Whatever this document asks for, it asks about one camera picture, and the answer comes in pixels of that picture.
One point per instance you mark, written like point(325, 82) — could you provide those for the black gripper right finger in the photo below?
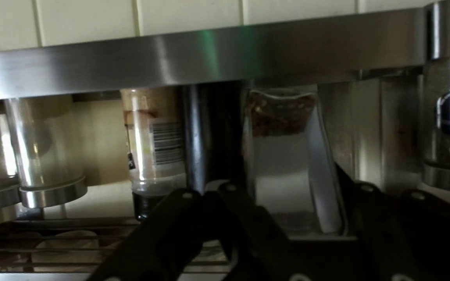
point(417, 240)

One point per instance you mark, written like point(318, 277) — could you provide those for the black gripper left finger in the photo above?
point(193, 240)

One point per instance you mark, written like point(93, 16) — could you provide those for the square glass spice bottle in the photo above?
point(287, 166)

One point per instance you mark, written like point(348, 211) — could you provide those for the barcode bottle black cap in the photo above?
point(154, 146)

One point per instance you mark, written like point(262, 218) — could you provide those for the dark cylindrical bottle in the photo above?
point(214, 135)

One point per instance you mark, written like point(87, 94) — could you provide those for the steel wall spice rack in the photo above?
point(131, 63)

